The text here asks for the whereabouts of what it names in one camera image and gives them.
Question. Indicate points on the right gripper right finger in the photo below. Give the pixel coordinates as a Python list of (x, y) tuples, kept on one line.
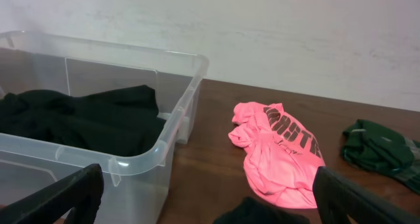
[(339, 200)]

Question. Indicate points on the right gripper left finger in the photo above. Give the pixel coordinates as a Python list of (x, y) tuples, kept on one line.
[(77, 195)]

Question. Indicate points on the dark green garment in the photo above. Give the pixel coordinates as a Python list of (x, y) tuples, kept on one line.
[(376, 148)]

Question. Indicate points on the pink printed t-shirt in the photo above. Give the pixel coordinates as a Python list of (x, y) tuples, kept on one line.
[(282, 156)]

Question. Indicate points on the black garment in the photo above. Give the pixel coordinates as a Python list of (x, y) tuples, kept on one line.
[(121, 122)]

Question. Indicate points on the dark navy shorts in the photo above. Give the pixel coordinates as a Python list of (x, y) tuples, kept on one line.
[(250, 211)]

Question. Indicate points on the clear plastic storage bin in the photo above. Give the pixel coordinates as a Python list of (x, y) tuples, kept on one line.
[(135, 188)]

